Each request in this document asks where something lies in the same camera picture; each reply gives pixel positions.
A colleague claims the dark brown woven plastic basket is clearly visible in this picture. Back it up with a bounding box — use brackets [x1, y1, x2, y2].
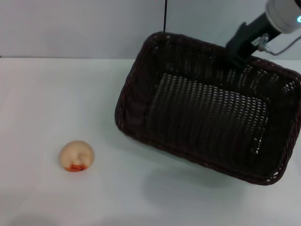
[114, 31, 301, 186]

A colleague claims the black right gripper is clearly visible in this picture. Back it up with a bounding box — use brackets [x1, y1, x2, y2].
[225, 11, 281, 69]

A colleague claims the grey right gripper cable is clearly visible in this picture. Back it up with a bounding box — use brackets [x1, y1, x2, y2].
[256, 32, 301, 57]

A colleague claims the thin black vertical wall strip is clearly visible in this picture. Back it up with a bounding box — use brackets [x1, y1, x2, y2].
[162, 0, 168, 33]

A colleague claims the pale peach with red patch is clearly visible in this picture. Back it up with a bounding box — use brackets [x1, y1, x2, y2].
[59, 140, 95, 173]

